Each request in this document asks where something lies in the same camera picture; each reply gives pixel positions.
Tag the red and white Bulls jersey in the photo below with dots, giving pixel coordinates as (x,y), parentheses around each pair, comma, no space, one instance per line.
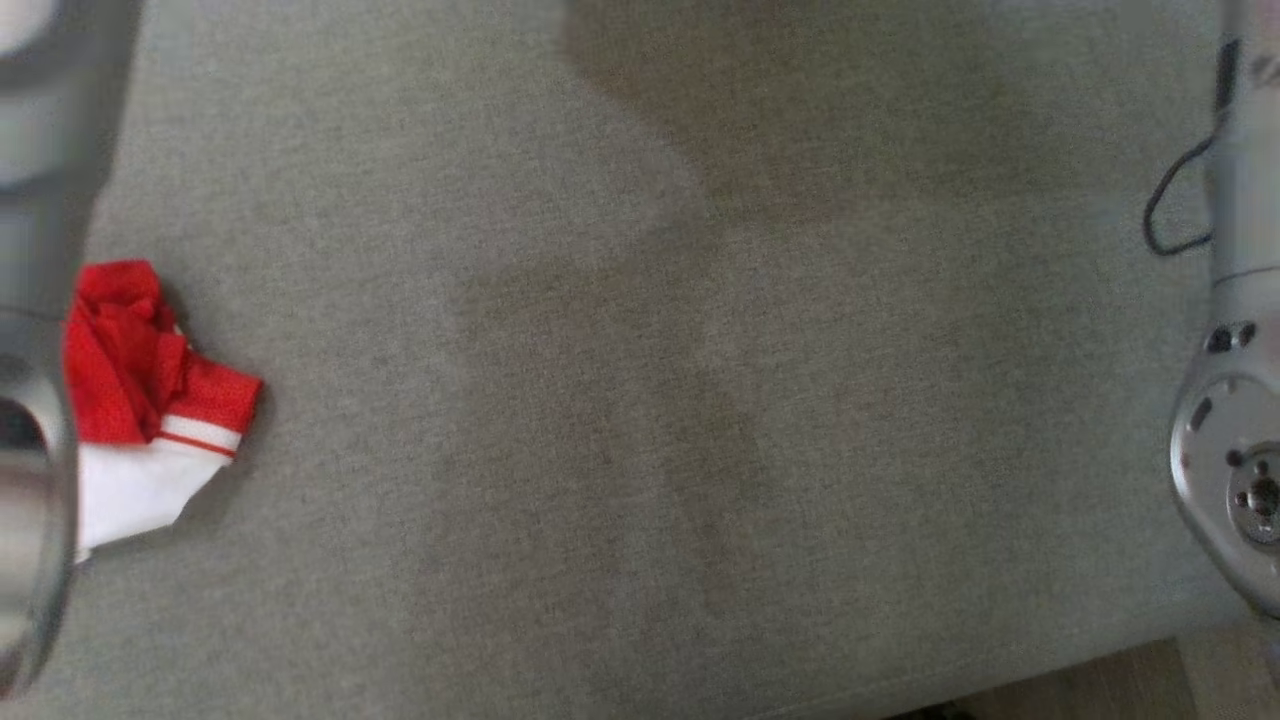
(130,380)

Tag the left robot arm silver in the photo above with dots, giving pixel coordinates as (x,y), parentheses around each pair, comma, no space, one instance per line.
(30,450)

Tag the grey sofa seat cushion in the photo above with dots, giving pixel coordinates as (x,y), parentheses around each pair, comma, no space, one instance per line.
(600,350)

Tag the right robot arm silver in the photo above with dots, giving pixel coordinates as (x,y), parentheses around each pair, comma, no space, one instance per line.
(1240,420)

